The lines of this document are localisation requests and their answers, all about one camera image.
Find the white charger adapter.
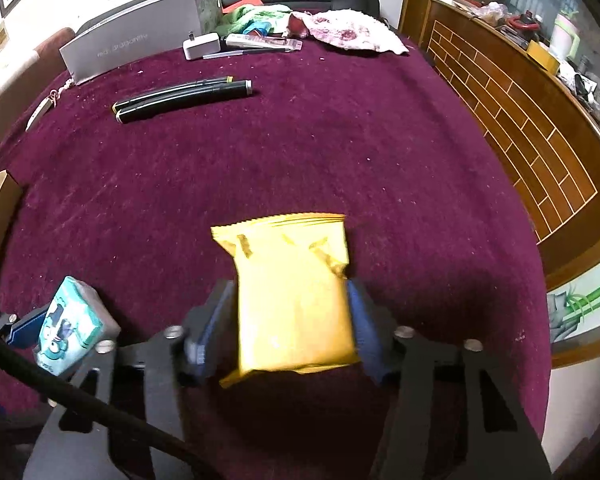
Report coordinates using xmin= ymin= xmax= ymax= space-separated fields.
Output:
xmin=182 ymin=32 xmax=221 ymax=61

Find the black pen green cap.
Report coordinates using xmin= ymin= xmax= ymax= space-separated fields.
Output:
xmin=111 ymin=76 xmax=234 ymax=114

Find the grey long gift box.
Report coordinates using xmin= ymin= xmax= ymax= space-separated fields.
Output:
xmin=60 ymin=0 xmax=221 ymax=84

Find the red bag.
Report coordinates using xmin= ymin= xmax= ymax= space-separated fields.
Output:
xmin=221 ymin=0 xmax=263 ymax=14

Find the yellow snack packet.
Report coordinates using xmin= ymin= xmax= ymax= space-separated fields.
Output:
xmin=211 ymin=212 xmax=360 ymax=388

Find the toothpaste tube pack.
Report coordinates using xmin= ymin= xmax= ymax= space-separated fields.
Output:
xmin=224 ymin=34 xmax=302 ymax=52

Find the black cable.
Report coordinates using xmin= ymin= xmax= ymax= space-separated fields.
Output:
xmin=0 ymin=326 xmax=221 ymax=480

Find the wooden cabinet counter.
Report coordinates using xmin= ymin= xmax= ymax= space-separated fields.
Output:
xmin=399 ymin=0 xmax=600 ymax=288

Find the white key fob charm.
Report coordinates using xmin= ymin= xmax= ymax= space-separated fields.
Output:
xmin=26 ymin=78 xmax=74 ymax=131

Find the pink cloth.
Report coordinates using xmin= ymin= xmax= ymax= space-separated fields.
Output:
xmin=289 ymin=9 xmax=408 ymax=55

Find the teal tissue pack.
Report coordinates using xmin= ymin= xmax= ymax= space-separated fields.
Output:
xmin=34 ymin=276 xmax=120 ymax=376

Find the brown upholstered chair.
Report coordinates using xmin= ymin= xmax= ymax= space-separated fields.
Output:
xmin=0 ymin=27 xmax=76 ymax=144

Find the maroon bed blanket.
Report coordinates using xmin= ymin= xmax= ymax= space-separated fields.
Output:
xmin=0 ymin=41 xmax=550 ymax=434

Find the green cloth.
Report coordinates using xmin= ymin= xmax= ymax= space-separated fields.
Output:
xmin=215 ymin=4 xmax=292 ymax=38

